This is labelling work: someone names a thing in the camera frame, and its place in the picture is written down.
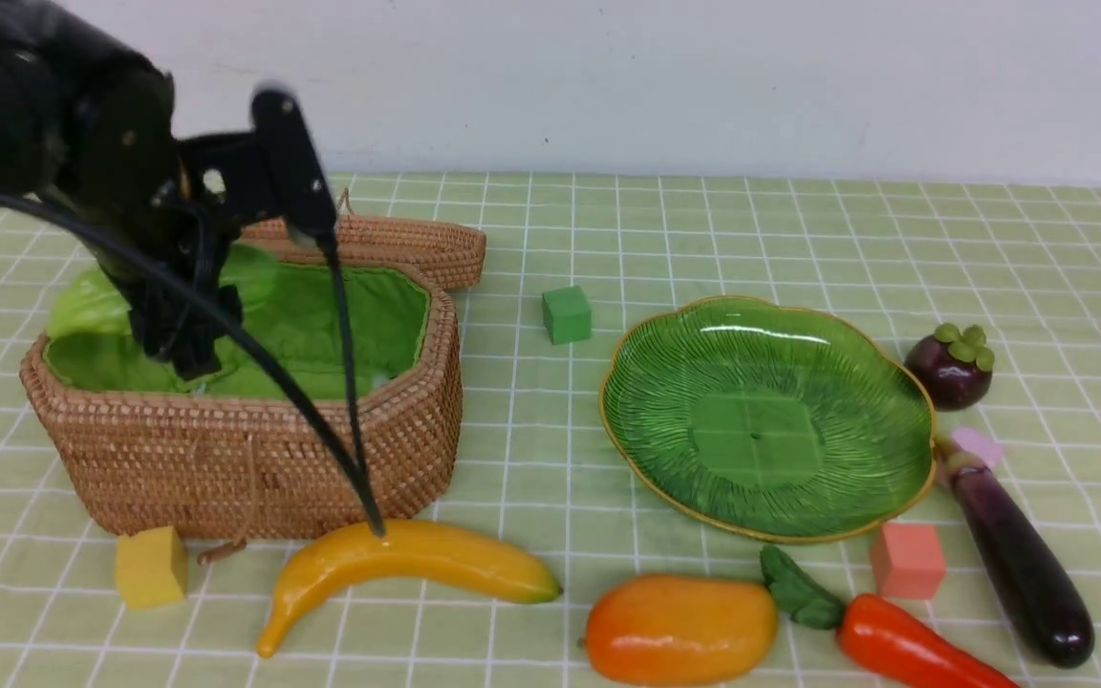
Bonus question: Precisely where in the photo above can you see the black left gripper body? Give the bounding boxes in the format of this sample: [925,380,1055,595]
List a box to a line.
[97,205,242,380]

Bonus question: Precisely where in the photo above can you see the yellow plastic banana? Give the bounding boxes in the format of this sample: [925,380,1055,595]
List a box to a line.
[257,520,562,658]

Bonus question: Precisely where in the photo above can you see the orange mango toy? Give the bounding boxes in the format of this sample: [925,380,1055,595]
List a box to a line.
[580,574,780,687]

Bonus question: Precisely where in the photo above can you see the purple mangosteen toy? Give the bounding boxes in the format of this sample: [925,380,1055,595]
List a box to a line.
[903,323,995,411]

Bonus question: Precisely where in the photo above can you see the orange carrot toy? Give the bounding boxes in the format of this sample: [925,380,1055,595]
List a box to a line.
[759,544,1018,687]

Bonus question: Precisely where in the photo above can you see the purple eggplant toy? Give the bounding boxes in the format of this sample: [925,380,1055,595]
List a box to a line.
[935,437,1095,669]

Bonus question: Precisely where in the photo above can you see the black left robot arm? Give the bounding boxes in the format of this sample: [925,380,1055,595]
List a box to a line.
[0,1,246,316]

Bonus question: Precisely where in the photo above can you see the woven wicker basket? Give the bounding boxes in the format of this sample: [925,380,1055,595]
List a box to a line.
[19,260,464,540]

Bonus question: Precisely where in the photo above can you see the woven wicker basket lid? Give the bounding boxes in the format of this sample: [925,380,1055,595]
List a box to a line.
[241,188,488,291]

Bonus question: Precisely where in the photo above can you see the yellow foam cube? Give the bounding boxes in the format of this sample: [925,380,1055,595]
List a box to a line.
[115,526,188,610]

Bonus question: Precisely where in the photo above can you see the green foam cube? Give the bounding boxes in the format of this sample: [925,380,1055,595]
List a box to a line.
[541,286,593,347]

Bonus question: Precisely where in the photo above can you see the green leaf glass plate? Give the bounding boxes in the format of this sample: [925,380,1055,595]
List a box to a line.
[598,295,937,545]

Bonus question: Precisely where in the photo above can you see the salmon foam cube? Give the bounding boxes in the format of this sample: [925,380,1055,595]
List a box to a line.
[870,522,947,601]

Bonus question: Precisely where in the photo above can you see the pink foam cube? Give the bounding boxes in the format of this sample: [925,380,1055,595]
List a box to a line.
[949,426,1005,469]

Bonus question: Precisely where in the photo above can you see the checkered green tablecloth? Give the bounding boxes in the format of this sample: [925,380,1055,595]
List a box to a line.
[0,174,1101,687]

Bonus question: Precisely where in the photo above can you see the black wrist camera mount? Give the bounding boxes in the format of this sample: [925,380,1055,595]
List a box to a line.
[178,81,339,253]

